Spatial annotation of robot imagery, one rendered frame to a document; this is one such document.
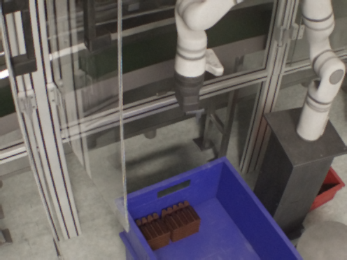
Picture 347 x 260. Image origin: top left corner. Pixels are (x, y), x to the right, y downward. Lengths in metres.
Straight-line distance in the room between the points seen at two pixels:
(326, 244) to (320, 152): 0.36
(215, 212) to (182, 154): 0.53
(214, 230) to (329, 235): 0.44
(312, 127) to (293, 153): 0.10
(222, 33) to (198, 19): 0.65
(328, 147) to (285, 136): 0.16
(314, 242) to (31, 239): 1.13
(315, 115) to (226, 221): 0.51
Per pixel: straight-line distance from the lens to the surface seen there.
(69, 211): 1.70
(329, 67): 1.30
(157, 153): 2.10
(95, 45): 0.73
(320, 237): 1.66
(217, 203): 1.68
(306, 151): 1.47
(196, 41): 1.04
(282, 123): 1.53
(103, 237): 1.84
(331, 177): 2.06
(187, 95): 1.14
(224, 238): 1.60
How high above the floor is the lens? 1.59
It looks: 46 degrees down
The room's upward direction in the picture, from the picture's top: 4 degrees clockwise
